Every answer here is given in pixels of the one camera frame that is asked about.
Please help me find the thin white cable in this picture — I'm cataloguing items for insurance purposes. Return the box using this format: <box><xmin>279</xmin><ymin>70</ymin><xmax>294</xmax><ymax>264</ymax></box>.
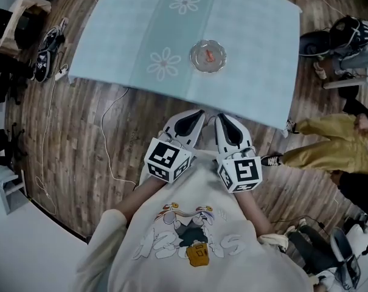
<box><xmin>34</xmin><ymin>80</ymin><xmax>58</xmax><ymax>215</ymax></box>

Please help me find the person's left forearm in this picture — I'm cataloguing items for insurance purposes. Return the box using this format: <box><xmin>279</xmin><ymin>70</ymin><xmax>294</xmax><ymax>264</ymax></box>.
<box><xmin>113</xmin><ymin>175</ymin><xmax>169</xmax><ymax>224</ymax></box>

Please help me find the black grey office chair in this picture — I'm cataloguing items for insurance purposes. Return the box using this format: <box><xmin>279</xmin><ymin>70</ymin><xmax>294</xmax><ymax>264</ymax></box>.
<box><xmin>329</xmin><ymin>223</ymin><xmax>368</xmax><ymax>290</ymax></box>

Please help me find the black white sneaker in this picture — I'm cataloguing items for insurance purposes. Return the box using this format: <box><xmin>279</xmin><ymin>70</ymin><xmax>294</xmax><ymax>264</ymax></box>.
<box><xmin>33</xmin><ymin>49</ymin><xmax>55</xmax><ymax>83</ymax></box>

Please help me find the brown cardboard box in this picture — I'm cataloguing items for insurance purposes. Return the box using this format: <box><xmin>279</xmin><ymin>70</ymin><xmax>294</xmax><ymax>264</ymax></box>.
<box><xmin>0</xmin><ymin>0</ymin><xmax>52</xmax><ymax>60</ymax></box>

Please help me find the white shelf unit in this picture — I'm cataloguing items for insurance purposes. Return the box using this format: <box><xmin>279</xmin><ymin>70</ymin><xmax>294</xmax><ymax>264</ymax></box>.
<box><xmin>0</xmin><ymin>165</ymin><xmax>29</xmax><ymax>215</ymax></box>

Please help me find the white power strip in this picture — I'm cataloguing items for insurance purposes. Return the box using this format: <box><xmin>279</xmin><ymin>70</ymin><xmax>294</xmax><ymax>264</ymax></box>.
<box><xmin>54</xmin><ymin>64</ymin><xmax>69</xmax><ymax>81</ymax></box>

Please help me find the person's right forearm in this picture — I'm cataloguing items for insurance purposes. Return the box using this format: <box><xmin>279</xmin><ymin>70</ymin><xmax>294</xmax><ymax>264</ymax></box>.
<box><xmin>235</xmin><ymin>190</ymin><xmax>276</xmax><ymax>235</ymax></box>

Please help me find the cream printed shirt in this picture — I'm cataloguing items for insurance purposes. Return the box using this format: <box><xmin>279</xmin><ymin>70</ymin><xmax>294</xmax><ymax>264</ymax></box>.
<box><xmin>75</xmin><ymin>150</ymin><xmax>314</xmax><ymax>292</ymax></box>

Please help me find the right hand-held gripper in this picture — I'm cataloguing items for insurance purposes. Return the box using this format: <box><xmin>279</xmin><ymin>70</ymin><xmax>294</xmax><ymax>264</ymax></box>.
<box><xmin>214</xmin><ymin>113</ymin><xmax>263</xmax><ymax>193</ymax></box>

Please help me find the light blue floral tablecloth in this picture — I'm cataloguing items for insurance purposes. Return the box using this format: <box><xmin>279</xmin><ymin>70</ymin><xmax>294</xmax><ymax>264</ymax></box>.
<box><xmin>67</xmin><ymin>0</ymin><xmax>303</xmax><ymax>131</ymax></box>

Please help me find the glass plate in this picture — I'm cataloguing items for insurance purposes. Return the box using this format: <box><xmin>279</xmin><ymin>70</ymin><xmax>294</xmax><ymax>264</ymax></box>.
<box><xmin>189</xmin><ymin>38</ymin><xmax>227</xmax><ymax>74</ymax></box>

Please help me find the thick white cable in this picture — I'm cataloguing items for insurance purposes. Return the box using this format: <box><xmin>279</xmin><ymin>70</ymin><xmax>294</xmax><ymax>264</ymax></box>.
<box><xmin>100</xmin><ymin>86</ymin><xmax>136</xmax><ymax>184</ymax></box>

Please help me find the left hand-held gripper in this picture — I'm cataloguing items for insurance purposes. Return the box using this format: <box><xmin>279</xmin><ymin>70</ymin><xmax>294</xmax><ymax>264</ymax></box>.
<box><xmin>144</xmin><ymin>109</ymin><xmax>206</xmax><ymax>184</ymax></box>

